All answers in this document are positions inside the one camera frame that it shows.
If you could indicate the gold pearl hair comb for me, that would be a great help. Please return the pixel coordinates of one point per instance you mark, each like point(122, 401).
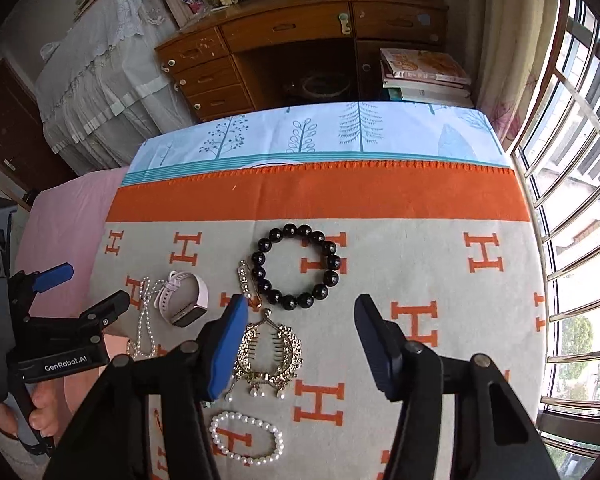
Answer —
point(268, 359)

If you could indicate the orange grey H blanket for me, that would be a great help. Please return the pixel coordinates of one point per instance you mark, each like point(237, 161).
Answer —
point(446, 250)

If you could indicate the white blue tree sheet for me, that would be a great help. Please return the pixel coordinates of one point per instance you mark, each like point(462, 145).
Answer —
point(337, 132)

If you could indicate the beige floral curtain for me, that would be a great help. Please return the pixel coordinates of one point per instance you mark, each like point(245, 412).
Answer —
point(502, 45)

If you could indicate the pink smart watch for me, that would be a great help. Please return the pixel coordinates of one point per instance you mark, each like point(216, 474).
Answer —
point(182, 298)

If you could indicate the white lace furniture cover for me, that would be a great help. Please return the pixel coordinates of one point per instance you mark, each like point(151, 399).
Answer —
point(102, 92)

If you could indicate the pearl safety pin brooch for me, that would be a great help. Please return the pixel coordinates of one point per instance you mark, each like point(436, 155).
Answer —
point(248, 286)

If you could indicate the wooden desk with drawers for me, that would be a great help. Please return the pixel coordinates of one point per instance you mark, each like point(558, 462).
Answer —
point(263, 54)

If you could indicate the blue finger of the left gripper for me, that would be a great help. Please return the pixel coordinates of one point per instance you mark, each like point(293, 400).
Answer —
point(38, 282)
point(104, 313)

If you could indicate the stack of books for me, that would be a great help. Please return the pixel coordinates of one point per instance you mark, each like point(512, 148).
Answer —
point(426, 77)

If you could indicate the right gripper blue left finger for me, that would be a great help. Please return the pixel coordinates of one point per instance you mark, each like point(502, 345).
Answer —
point(220, 341)

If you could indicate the dark wooden door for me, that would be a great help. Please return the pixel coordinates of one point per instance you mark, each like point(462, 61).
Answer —
point(25, 156)

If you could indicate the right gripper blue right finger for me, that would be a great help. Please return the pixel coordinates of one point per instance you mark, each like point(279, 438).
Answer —
point(382, 343)

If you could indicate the window with metal bars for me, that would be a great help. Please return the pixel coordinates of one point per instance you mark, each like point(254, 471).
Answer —
point(557, 156)

